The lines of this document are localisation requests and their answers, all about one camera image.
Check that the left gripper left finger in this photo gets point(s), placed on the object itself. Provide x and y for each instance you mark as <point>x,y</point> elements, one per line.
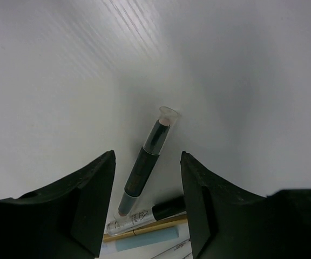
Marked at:
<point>65,219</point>

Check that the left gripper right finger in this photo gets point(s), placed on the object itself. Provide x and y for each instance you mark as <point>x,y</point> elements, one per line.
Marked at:
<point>226,221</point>

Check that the gold makeup pencil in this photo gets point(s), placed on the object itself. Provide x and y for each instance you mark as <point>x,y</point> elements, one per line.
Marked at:
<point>159,225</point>

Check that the light blue makeup stick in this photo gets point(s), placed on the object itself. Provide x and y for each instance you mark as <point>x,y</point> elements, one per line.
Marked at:
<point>147,239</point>

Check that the clear tube black cap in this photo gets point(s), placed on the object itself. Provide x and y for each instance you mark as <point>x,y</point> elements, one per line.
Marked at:
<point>143,217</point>

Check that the thin white stick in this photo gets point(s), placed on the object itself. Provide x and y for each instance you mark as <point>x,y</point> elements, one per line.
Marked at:
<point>179,250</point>

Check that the black concealer stick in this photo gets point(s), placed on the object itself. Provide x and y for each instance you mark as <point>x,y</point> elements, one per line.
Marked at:
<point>146,160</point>

